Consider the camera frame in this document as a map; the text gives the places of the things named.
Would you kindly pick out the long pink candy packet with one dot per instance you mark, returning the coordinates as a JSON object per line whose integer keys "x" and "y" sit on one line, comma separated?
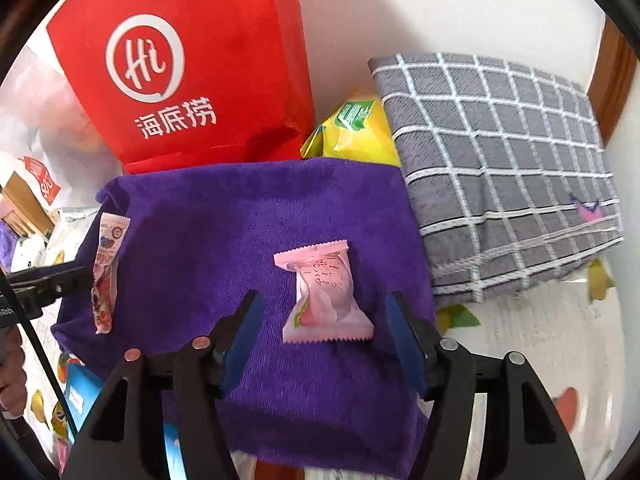
{"x": 106, "y": 270}

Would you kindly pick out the wooden chair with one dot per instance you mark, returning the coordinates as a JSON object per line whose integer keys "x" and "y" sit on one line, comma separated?
{"x": 25, "y": 200}

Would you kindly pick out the blue tissue pack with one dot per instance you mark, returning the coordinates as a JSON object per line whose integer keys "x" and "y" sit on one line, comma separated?
{"x": 80, "y": 395}

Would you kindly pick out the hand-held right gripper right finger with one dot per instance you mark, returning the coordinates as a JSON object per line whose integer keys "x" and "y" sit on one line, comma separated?
{"x": 405, "y": 345}

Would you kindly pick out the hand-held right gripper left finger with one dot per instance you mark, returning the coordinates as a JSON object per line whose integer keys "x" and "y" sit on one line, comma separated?
{"x": 245, "y": 330}

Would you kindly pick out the person's left hand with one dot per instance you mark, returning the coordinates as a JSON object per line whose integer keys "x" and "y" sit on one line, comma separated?
{"x": 11, "y": 370}

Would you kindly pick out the grey checked cloth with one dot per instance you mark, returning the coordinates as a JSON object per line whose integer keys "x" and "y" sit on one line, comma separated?
{"x": 500, "y": 170}

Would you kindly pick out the pink snack packet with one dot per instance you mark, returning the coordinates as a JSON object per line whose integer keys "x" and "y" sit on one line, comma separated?
{"x": 322, "y": 295}

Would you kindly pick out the white plastic shopping bag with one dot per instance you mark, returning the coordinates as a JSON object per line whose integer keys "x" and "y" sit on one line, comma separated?
{"x": 45, "y": 110}

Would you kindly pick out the purple towel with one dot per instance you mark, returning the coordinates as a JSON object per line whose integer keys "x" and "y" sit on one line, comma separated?
{"x": 240, "y": 220}

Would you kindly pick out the yellow snack bag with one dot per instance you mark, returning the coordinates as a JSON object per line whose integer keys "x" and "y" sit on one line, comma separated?
{"x": 360, "y": 135}

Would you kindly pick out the red paper bag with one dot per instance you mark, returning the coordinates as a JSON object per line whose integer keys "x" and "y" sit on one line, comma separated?
{"x": 200, "y": 60}

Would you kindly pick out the purple plush toy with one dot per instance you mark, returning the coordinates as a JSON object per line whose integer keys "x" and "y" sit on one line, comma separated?
{"x": 5, "y": 242}

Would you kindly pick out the fruit print tablecloth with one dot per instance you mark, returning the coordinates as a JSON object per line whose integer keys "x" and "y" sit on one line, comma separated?
{"x": 525, "y": 340}

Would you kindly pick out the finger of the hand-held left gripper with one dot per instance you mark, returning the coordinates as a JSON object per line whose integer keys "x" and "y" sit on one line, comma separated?
{"x": 55, "y": 277}

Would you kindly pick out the wooden bed frame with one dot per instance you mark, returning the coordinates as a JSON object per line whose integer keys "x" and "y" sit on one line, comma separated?
{"x": 612, "y": 85}

